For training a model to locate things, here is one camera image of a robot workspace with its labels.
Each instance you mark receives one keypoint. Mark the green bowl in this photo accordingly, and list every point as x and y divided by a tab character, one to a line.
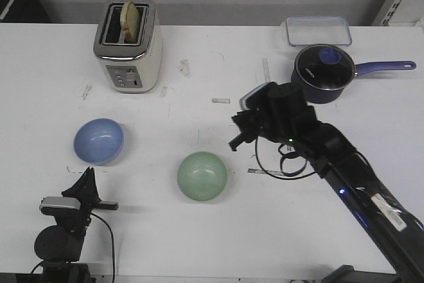
202	176

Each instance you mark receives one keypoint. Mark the clear plastic food container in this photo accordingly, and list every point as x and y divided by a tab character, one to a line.
307	30

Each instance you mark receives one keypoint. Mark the cream two-slot toaster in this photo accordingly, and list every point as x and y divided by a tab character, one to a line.
130	68

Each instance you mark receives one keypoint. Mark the black box background left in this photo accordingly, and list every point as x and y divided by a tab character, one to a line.
23	11

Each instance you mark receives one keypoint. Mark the blue bowl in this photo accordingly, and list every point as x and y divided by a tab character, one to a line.
99	141

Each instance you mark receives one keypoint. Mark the bread slice in toaster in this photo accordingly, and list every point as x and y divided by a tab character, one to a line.
130	22

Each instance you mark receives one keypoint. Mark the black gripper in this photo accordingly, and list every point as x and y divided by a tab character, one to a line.
82	198
253	120

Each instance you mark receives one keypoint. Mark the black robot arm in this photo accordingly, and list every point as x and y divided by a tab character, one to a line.
59	246
280	113

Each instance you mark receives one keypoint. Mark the dark blue saucepan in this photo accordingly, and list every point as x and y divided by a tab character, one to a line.
322	97

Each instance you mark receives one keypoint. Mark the glass pot lid blue knob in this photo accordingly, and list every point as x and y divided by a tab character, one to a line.
324	66

